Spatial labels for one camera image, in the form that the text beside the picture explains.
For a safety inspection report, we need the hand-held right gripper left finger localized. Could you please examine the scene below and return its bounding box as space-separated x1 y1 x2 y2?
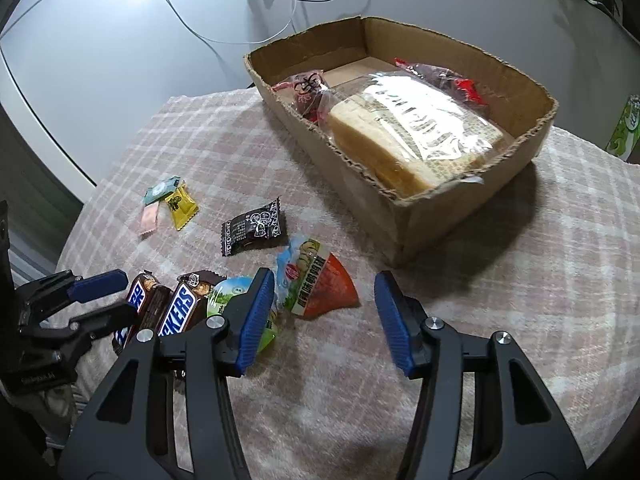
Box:
52 267 281 480

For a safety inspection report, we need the brown chocolate bar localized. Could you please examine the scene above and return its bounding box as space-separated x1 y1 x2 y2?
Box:
155 271 227 338
111 270 173 356

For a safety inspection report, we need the green jelly cup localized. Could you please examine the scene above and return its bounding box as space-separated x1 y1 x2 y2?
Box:
206 276 279 356

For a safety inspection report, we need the white cable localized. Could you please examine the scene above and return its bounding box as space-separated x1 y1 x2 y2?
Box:
142 0 301 46

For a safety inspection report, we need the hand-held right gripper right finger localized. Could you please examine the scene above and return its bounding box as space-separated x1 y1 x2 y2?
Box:
374 271 588 480

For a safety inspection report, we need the brown cardboard box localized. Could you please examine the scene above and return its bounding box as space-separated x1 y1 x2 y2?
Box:
243 15 559 268

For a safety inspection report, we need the packaged sliced bread loaf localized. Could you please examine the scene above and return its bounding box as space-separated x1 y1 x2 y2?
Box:
320 71 506 195

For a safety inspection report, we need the pink plaid tablecloth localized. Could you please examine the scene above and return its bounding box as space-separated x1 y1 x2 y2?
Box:
52 87 640 480

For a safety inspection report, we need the orange triangular snack packet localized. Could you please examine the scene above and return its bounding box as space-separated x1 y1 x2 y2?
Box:
276 234 361 319

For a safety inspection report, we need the dark red snack packet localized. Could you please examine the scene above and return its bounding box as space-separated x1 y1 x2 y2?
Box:
271 69 328 123
394 57 490 106

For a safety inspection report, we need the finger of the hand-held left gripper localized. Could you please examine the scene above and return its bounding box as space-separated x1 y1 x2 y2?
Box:
17 269 129 322
20 303 140 361

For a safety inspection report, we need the green drink carton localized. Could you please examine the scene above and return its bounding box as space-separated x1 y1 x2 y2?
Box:
606 94 640 161

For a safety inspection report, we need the teal candy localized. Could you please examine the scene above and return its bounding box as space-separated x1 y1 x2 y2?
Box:
144 175 181 206

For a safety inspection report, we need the black snack packet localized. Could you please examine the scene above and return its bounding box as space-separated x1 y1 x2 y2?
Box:
221 196 288 258

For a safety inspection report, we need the pink candy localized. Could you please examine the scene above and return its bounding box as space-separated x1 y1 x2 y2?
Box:
139 204 161 236

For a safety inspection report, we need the yellow candy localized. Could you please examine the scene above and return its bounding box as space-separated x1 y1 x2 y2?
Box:
165 180 200 230

